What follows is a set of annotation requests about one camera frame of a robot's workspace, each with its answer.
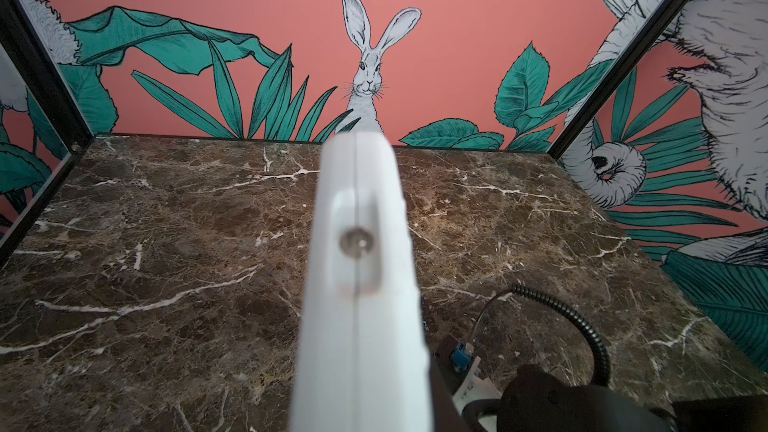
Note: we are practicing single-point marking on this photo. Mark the white remote control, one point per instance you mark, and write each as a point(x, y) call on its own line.
point(362, 362)

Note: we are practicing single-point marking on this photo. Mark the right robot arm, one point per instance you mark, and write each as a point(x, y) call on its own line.
point(537, 401)

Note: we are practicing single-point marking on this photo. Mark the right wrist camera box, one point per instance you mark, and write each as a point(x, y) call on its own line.
point(453, 389)

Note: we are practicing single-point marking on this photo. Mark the left black frame post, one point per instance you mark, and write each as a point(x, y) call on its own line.
point(21, 39)

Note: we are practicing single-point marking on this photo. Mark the black frame post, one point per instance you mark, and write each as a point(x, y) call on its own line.
point(641, 24)
point(21, 39)

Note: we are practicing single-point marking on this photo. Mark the right black frame post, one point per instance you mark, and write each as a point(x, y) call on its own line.
point(641, 24)

